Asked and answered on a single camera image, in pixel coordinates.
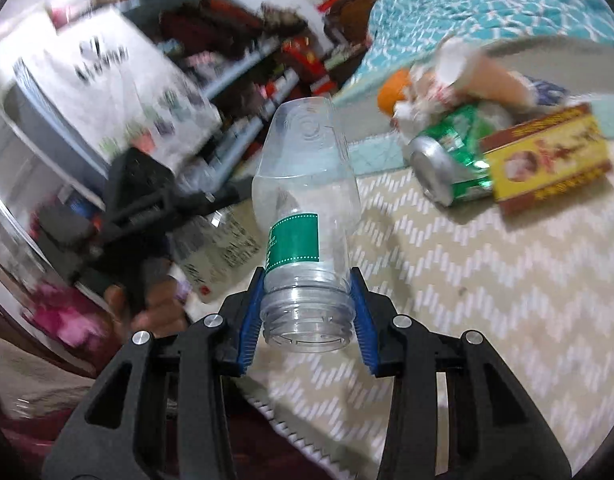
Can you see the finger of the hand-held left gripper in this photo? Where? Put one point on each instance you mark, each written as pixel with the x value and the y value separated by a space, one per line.
pixel 222 200

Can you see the clear bottle with green label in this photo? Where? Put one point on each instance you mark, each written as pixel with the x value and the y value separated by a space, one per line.
pixel 307 190

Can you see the dark clothes pile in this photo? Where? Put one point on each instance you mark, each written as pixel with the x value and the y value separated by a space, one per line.
pixel 197 15

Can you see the pink paper cup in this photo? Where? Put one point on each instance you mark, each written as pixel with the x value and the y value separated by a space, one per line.
pixel 497 80

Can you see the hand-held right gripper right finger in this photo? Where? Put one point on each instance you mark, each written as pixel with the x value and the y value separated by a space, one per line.
pixel 362 322

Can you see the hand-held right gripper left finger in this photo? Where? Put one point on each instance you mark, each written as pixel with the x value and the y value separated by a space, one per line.
pixel 252 322

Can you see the white printed plant cloth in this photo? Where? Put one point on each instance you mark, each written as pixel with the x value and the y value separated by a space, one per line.
pixel 112 95

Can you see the pink cloth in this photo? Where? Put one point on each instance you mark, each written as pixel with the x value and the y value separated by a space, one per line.
pixel 62 315

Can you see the yellow and red cardboard box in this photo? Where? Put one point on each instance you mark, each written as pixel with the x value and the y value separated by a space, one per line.
pixel 547 155

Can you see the beige fleece jacket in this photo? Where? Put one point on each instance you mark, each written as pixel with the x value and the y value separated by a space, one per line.
pixel 27 375

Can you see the person's left hand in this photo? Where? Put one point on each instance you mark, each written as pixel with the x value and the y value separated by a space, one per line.
pixel 154 307

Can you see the grey and teal quilted mat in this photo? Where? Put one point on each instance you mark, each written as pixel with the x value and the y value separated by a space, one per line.
pixel 592 67

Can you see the clear bottle with white label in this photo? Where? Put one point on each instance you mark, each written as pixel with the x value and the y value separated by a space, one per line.
pixel 222 255

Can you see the red gift box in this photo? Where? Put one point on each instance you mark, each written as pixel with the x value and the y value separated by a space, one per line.
pixel 307 60

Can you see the blue carton with white cap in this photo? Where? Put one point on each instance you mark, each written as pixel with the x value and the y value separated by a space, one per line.
pixel 549 91

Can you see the crumpled white tissue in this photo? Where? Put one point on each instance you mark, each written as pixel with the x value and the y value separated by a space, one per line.
pixel 412 107

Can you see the grey storage shelf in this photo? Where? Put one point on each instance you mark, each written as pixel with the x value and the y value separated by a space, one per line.
pixel 247 67

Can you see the orange peel piece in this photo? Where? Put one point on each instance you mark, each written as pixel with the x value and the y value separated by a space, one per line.
pixel 391 92

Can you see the teal patterned blanket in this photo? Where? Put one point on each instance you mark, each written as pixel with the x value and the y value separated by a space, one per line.
pixel 437 5

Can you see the crushed green drink can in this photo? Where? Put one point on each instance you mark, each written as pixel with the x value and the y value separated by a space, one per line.
pixel 457 140

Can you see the carved wooden headboard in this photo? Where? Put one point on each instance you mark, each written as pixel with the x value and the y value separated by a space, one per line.
pixel 357 5

